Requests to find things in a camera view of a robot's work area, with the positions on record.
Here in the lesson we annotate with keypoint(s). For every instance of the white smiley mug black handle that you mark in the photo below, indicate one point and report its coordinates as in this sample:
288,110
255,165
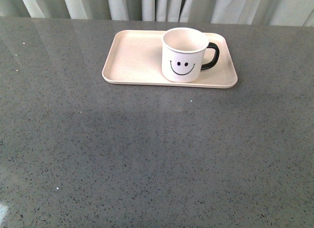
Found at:
185,53

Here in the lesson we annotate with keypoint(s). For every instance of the beige rectangular plastic tray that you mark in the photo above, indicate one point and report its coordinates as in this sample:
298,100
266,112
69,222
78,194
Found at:
135,59

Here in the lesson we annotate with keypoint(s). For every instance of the grey-white pleated curtain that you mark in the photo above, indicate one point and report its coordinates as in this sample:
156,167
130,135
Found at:
250,12

